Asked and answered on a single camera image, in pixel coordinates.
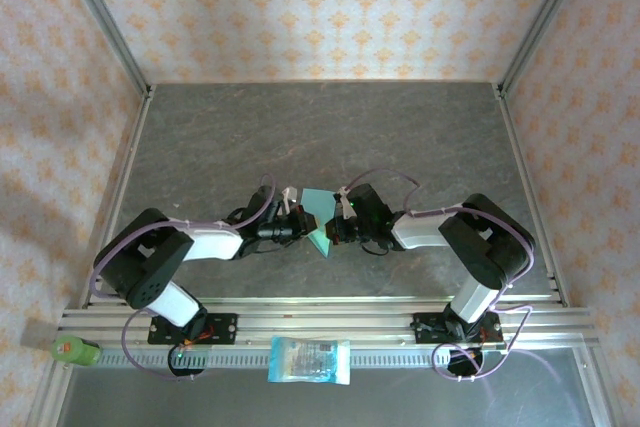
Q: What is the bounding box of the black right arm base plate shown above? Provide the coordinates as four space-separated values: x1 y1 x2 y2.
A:
410 311 504 347

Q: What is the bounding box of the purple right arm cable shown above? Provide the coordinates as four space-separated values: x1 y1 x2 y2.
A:
342 168 539 381

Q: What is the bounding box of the blue plastic packet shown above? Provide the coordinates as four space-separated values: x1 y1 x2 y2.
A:
267 335 352 387

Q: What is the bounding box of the green bottle orange label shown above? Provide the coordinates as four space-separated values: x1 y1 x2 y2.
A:
52 334 103 367

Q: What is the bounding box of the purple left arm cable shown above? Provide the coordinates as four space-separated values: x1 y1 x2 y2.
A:
88 174 279 382

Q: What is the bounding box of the slotted grey cable tray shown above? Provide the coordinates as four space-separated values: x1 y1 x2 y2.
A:
97 349 454 371

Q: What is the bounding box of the light blue paper sheet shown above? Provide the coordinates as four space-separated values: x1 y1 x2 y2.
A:
299 188 337 259

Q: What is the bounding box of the grey metal sheet panel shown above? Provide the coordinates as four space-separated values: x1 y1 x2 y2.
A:
59 366 596 427

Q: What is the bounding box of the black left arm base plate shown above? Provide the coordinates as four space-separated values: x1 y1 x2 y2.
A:
147 312 239 347

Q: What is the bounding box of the aluminium table side rail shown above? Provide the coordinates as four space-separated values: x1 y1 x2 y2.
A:
79 89 156 309
494 86 571 308

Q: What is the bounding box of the aluminium frame corner post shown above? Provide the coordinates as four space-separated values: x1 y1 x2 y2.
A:
52 0 154 98
494 0 597 99

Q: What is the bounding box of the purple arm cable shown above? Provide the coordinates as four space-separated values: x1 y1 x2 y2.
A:
88 174 279 382
342 168 539 381

